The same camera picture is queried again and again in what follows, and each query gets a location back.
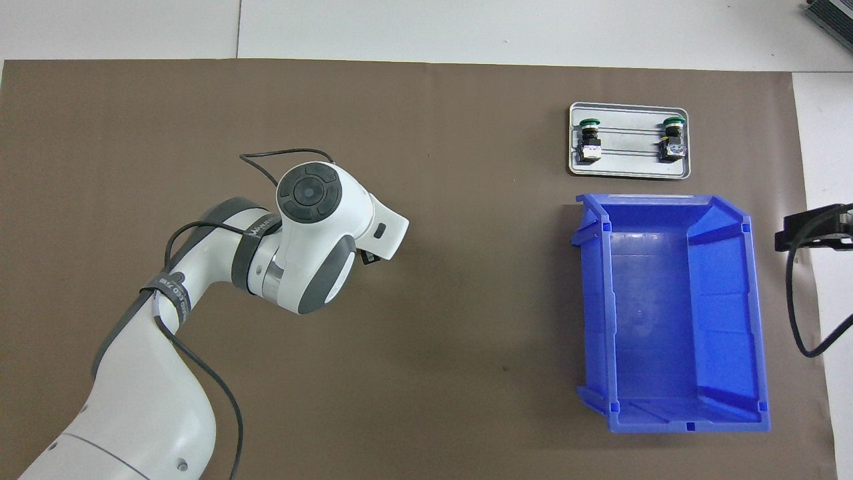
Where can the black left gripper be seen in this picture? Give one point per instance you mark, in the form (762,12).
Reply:
(370,257)

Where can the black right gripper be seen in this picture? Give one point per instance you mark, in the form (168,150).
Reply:
(848,226)

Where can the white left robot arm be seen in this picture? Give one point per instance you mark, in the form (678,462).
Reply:
(153,400)

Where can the green push button blue label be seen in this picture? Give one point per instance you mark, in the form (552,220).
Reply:
(672,141)

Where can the green push button white label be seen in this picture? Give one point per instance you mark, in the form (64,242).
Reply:
(590,143)

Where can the brown paper table mat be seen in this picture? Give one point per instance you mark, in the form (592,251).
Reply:
(466,300)

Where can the blue plastic storage bin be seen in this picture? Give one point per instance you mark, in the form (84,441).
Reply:
(656,333)

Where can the grey metal tray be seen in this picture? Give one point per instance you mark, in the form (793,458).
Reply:
(630,170)

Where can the grey ribbed metal device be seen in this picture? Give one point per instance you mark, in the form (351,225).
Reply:
(833,16)

